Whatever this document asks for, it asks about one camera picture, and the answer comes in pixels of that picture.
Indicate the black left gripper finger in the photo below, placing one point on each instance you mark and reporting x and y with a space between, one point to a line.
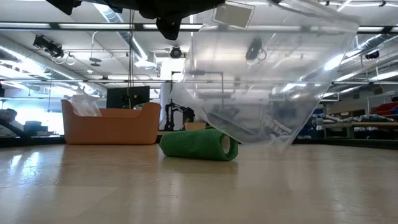
202 4

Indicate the clear zip bag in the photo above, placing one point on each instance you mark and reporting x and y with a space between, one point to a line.
264 93

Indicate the green elastic bandage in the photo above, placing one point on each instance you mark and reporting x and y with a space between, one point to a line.
196 144

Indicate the black background robot arm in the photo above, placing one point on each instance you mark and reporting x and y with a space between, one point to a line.
169 115

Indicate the black monitor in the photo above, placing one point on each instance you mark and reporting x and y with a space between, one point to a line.
141 96

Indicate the black ceiling device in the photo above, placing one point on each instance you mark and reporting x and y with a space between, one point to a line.
49 46

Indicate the cardboard box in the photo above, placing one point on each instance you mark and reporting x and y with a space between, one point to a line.
194 126

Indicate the clear bag with pink stripe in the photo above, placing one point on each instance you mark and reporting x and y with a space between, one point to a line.
85 105

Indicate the orange plastic bin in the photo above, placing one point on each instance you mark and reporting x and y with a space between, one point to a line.
112 129

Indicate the wooden workbench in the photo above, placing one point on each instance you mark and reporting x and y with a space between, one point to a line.
373 125

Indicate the red and blue object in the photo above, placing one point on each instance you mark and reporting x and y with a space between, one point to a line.
385 109

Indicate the silver ceiling duct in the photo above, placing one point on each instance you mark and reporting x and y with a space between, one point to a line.
124 34

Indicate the black ceiling camera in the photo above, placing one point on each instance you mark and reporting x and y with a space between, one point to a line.
175 52

